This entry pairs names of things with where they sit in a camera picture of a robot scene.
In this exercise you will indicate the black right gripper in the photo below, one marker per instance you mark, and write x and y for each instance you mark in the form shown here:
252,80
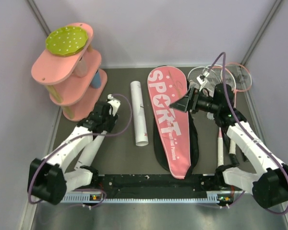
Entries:
191,100

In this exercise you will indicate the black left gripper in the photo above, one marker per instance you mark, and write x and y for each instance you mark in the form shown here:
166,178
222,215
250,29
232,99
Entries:
113,120

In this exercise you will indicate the white plastic shuttlecock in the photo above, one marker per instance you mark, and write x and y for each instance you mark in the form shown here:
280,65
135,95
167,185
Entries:
193,84
210,116

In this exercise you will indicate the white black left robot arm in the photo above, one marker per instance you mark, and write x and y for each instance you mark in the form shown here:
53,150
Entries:
68,167

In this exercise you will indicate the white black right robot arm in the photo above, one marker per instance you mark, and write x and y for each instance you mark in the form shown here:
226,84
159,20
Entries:
269,184

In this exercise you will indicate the pink white badminton racket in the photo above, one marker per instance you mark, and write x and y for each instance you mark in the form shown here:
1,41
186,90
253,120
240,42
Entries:
212,80

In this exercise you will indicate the pink sport racket bag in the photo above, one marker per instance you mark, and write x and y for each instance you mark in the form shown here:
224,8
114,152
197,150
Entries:
167,84

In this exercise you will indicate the blue cup on shelf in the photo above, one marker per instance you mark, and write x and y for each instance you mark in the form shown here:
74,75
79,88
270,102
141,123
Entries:
96,80

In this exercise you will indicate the white shuttlecock tube on table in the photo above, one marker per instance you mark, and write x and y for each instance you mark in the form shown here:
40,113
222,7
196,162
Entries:
139,122

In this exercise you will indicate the pink three-tier wooden shelf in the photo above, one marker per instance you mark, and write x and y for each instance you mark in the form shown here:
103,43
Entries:
73,94

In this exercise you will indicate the beige cup on shelf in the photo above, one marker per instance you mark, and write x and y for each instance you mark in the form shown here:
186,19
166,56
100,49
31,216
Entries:
81,68

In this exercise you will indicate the green polka dot plate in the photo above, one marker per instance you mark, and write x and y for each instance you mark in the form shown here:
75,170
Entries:
66,41

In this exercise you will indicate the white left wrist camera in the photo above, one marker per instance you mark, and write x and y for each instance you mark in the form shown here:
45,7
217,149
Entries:
114,104

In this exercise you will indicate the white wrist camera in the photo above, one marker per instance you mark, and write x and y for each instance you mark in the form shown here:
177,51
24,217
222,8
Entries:
114,104
202,79

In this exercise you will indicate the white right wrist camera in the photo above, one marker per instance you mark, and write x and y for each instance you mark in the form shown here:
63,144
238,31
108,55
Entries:
202,79

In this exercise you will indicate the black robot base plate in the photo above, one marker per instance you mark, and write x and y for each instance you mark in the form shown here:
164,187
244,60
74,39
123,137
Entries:
151,186

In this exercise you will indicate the grey slotted cable duct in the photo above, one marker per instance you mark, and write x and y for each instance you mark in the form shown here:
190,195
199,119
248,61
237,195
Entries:
97,197

